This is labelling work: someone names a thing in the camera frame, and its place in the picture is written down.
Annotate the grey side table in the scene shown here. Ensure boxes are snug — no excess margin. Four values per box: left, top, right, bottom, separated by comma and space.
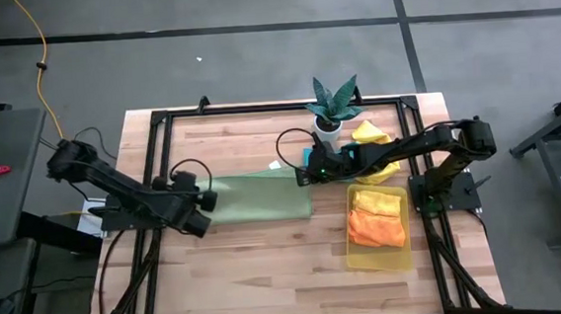
0, 106, 56, 248

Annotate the yellow microfiber towel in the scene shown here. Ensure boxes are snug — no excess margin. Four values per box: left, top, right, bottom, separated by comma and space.
351, 187, 405, 222
350, 118, 404, 189

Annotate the thin black floor cable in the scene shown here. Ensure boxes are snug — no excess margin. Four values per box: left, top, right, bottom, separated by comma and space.
70, 124, 120, 164

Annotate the teal microfiber towel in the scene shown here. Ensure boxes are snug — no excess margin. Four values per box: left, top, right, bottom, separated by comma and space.
300, 141, 362, 169

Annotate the light green microfiber towel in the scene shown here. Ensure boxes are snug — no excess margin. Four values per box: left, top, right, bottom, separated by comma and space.
195, 158, 315, 228

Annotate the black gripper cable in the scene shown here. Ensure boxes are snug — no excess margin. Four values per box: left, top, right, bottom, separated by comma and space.
168, 156, 214, 196
274, 124, 320, 176

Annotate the yellow extension cable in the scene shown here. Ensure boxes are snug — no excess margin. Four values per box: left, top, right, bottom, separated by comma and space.
10, 0, 66, 144

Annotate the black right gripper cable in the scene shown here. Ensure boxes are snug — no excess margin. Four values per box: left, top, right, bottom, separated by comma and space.
274, 124, 320, 176

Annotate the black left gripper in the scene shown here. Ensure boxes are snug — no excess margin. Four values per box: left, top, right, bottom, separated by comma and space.
150, 168, 221, 217

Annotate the black aluminium table frame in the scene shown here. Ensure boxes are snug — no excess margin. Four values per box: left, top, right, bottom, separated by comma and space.
71, 75, 508, 314

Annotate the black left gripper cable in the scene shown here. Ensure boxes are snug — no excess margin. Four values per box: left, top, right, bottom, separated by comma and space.
168, 156, 214, 196

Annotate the orange microfiber towel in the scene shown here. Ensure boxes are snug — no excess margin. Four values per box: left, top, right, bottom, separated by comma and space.
345, 203, 409, 253

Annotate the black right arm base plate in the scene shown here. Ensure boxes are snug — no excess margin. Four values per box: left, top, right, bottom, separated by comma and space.
408, 169, 494, 217

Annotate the yellow translucent plastic bin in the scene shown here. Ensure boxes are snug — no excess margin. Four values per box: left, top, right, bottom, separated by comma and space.
340, 179, 415, 276

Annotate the snake plant in white pot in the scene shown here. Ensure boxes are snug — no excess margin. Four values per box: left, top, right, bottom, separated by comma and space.
302, 73, 367, 145

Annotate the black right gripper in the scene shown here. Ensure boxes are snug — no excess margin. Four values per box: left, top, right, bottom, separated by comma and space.
290, 128, 361, 189

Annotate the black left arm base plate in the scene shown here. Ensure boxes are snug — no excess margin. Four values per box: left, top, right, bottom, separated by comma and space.
95, 192, 169, 234

